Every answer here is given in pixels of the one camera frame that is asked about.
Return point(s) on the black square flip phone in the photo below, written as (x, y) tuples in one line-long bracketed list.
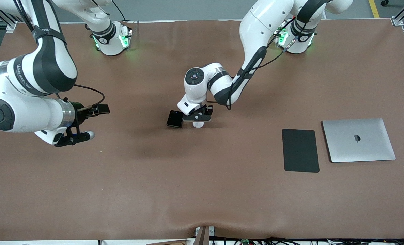
[(174, 119)]

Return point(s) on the black caster wheel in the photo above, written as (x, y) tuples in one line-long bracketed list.
[(385, 2)]

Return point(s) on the white computer mouse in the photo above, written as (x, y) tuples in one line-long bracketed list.
[(198, 125)]

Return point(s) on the aluminium frame struts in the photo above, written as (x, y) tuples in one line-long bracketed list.
[(10, 27)]

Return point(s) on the silver closed laptop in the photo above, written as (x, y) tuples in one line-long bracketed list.
[(358, 149)]

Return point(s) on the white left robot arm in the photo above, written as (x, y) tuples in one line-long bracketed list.
[(260, 23)]

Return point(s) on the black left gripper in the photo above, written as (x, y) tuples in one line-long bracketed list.
[(208, 110)]

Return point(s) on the black mouse pad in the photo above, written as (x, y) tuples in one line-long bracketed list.
[(299, 149)]

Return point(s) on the small green circuit board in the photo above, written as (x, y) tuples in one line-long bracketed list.
[(245, 242)]

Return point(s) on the brown wooden board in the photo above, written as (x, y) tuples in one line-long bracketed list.
[(168, 243)]

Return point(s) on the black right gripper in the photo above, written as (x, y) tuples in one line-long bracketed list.
[(80, 112)]

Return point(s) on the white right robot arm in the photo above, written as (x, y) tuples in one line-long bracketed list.
[(45, 68)]

